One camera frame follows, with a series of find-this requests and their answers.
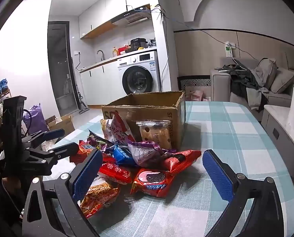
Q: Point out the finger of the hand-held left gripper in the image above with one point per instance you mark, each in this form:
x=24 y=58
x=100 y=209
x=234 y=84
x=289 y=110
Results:
x=54 y=133
x=65 y=149

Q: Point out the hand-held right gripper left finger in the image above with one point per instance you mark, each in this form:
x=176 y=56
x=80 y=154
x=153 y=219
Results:
x=87 y=175

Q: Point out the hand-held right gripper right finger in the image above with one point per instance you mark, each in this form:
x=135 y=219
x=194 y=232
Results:
x=218 y=175

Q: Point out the red blue chip packet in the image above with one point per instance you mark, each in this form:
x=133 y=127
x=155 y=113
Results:
x=84 y=150

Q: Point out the orange stick snack packet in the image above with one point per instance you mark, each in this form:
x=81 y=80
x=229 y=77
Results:
x=100 y=197

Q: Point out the red rectangular snack packet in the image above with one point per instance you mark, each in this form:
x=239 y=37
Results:
x=117 y=172

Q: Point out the red cookie snack packet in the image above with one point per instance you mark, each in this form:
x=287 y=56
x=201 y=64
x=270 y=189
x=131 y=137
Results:
x=184 y=159
x=150 y=181

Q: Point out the blue cookie snack packet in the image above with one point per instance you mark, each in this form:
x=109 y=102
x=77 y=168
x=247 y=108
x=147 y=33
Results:
x=123 y=155

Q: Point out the yellow snack packet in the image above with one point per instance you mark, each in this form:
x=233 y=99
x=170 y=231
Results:
x=103 y=127

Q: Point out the white red noodle snack packet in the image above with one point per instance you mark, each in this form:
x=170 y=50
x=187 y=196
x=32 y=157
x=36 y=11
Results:
x=118 y=130

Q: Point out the purple silver snack packet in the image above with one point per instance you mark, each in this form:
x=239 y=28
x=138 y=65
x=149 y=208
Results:
x=147 y=153

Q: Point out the clear biscuit packet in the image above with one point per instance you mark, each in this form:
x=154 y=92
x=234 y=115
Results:
x=154 y=134

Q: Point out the brown cardboard box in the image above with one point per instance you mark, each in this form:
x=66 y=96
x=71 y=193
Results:
x=147 y=108

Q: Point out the person's left hand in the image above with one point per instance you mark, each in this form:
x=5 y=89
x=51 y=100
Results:
x=11 y=183

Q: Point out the small cardboard box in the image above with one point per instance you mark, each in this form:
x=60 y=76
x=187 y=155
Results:
x=63 y=126

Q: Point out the purple bag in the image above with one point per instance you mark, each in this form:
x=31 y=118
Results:
x=35 y=121

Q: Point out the upright vacuum cleaner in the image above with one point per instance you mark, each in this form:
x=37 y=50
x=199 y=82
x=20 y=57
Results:
x=81 y=103

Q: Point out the plaid tablecloth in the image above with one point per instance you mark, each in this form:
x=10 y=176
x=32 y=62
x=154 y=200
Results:
x=236 y=138

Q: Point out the blue shoes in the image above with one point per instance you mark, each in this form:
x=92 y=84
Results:
x=0 y=87

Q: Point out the dark glass door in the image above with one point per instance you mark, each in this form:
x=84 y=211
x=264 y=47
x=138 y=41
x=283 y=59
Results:
x=60 y=66

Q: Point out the white base cabinets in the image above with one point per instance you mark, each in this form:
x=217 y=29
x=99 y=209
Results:
x=100 y=84

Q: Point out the white side cabinet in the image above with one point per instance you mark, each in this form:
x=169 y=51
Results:
x=278 y=133

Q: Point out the pink cloth pile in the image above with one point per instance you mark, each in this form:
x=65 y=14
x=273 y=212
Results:
x=198 y=95

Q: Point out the grey sofa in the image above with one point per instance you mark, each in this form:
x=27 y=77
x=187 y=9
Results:
x=219 y=86

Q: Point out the steel faucet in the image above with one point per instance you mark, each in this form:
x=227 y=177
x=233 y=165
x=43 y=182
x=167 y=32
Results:
x=100 y=53

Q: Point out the pile of dark clothes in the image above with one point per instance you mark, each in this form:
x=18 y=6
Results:
x=243 y=84

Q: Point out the black patterned basket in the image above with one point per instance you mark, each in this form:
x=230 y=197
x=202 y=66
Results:
x=194 y=81

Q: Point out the yellow bottle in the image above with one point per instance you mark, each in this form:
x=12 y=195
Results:
x=115 y=52

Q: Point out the white washing machine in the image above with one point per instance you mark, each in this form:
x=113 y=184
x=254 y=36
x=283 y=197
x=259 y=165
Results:
x=139 y=76

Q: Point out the dark tablet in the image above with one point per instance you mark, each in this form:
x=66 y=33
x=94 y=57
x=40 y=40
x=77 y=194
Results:
x=222 y=69

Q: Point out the red box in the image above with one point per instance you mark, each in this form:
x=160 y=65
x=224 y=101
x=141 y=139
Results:
x=123 y=49

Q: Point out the grey cushion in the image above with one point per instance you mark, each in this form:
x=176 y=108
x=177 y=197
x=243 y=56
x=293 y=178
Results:
x=268 y=72
x=282 y=80

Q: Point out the black pressure cooker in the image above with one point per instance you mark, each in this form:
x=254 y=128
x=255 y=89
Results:
x=138 y=45

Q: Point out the white power strip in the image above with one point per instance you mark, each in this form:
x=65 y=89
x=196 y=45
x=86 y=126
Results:
x=229 y=49

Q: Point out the dark plastic bag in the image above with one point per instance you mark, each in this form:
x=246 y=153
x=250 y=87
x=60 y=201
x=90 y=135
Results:
x=152 y=43

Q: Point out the steel range hood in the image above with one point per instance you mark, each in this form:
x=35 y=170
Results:
x=132 y=17

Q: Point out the white wall cabinets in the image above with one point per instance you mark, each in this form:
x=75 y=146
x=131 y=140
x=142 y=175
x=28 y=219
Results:
x=102 y=9

